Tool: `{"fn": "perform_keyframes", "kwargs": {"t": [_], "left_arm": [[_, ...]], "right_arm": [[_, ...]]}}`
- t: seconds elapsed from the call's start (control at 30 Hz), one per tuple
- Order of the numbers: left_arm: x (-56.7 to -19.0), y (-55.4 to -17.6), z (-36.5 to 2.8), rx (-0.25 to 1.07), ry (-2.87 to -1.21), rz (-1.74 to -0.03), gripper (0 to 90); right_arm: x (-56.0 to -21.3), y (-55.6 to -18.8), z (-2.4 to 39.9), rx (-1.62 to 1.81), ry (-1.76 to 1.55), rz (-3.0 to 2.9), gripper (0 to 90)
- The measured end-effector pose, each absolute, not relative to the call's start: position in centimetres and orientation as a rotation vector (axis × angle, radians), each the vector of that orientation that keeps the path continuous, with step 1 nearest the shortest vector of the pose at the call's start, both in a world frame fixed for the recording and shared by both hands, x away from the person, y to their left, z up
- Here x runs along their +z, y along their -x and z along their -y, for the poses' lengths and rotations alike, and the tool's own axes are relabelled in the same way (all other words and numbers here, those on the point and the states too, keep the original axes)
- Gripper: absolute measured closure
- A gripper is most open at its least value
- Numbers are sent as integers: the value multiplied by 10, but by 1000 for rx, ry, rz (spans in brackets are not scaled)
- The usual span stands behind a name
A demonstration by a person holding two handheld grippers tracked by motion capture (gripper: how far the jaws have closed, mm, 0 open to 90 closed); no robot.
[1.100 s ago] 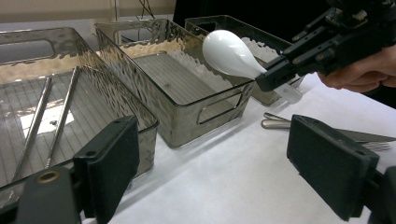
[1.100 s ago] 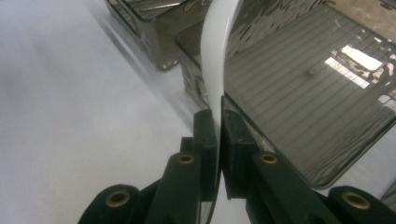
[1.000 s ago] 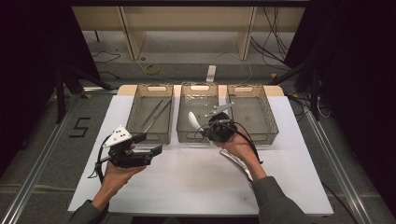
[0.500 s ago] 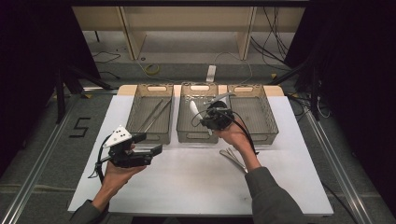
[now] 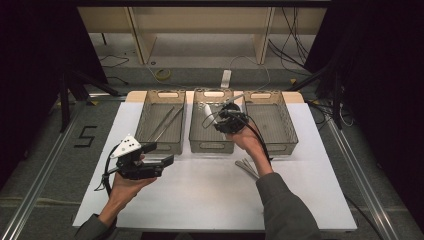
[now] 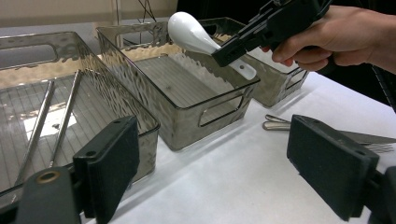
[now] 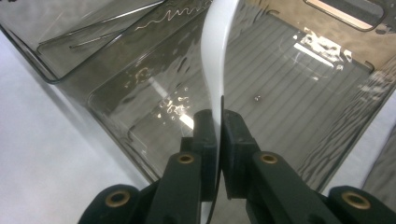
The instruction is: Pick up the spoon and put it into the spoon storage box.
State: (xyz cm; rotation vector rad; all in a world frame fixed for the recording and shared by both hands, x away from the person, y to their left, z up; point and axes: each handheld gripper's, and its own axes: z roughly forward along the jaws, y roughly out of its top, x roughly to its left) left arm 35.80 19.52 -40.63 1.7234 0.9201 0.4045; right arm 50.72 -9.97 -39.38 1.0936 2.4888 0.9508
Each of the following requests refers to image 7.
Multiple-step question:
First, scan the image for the white ceramic spoon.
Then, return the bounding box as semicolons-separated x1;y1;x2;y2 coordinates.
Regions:
200;0;241;157

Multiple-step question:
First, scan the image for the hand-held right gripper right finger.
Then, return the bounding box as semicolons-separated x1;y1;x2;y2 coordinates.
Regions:
221;109;342;224

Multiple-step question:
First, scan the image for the grey transparent plastic basket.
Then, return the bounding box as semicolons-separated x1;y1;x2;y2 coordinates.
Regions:
361;124;396;214
57;0;396;192
0;0;216;85

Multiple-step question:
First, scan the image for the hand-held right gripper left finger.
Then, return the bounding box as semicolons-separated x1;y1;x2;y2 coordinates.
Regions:
146;108;219;224

